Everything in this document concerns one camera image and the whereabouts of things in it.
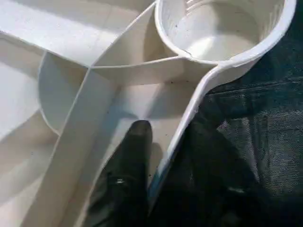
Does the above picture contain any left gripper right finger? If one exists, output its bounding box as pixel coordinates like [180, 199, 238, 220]
[149, 116, 275, 227]

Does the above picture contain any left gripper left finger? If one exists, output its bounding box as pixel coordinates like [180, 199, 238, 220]
[85, 120, 153, 227]

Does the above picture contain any white plastic table top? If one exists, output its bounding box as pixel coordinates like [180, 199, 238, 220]
[0, 0, 297, 227]

